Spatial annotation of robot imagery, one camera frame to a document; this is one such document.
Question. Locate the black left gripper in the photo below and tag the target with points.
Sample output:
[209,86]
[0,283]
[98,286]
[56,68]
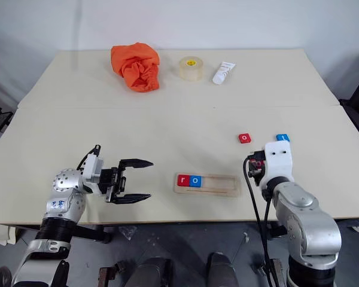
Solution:
[112,180]

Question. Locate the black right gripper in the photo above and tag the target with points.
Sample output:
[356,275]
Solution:
[257,155]

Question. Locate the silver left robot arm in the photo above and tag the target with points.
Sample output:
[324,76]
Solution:
[63,206]

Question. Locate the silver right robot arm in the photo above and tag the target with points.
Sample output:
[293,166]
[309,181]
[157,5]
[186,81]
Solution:
[311,227]

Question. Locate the red letter o block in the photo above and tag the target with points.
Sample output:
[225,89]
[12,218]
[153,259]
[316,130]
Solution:
[245,138]

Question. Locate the blue letter t block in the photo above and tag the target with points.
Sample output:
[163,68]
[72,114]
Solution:
[282,137]

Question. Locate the red letter r block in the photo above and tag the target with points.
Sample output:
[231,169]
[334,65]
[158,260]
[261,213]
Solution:
[183,180]

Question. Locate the wooden letter tray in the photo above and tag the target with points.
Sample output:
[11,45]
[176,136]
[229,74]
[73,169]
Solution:
[220,187]

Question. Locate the blue letter o block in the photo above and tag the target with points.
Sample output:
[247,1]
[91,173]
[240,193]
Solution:
[196,181]

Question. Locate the white cream tube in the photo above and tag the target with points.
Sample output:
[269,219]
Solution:
[223,73]

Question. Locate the dark rounded shape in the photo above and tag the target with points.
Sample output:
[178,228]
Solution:
[151,273]
[222,270]

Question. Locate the clear tape roll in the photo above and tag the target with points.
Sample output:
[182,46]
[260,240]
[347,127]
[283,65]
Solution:
[191,70]

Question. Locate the crumpled orange cloth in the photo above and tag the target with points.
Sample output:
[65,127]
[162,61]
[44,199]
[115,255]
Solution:
[136,67]

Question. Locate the black caster wheel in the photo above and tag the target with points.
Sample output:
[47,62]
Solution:
[3,276]

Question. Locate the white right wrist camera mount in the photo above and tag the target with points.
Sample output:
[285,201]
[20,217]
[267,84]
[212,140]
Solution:
[279,161]

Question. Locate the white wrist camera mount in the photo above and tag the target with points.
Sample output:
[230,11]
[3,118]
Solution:
[93,167]
[279,161]

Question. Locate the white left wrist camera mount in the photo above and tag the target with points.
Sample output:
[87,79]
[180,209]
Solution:
[93,167]

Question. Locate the black table frame bracket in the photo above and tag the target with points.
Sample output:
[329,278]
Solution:
[92,233]

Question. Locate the rusty brown metal bracket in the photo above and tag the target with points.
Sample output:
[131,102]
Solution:
[272,272]
[109,273]

